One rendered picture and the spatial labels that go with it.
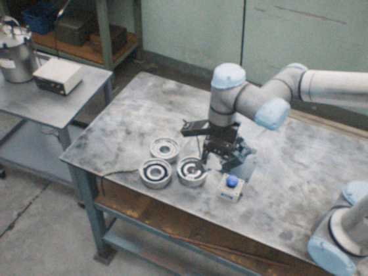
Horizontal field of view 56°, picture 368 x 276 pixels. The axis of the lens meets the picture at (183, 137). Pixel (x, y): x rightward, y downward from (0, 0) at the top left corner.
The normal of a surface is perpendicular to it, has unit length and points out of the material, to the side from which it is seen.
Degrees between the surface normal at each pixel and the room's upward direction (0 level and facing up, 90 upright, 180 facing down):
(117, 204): 0
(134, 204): 0
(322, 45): 90
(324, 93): 86
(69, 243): 0
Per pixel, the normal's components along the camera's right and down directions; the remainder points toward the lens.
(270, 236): 0.05, -0.69
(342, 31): -0.41, 0.64
